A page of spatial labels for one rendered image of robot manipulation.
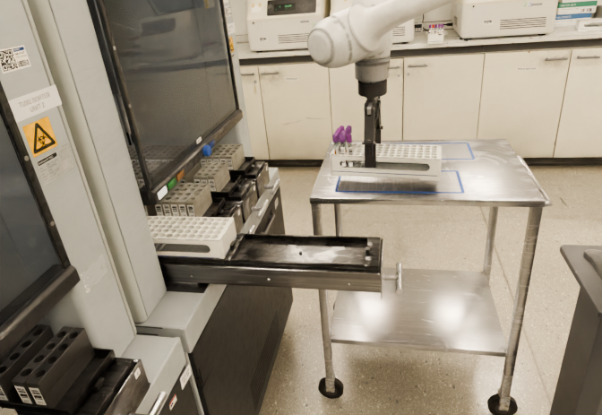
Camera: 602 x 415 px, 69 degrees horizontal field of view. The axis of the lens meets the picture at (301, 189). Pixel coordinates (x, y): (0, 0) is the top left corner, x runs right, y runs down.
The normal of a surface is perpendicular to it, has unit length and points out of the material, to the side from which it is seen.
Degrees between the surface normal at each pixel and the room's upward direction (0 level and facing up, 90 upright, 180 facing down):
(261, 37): 90
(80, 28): 90
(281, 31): 90
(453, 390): 0
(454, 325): 0
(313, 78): 90
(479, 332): 0
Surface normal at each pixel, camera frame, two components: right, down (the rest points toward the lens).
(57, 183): 0.98, 0.00
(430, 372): -0.09, -0.90
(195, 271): -0.18, 0.44
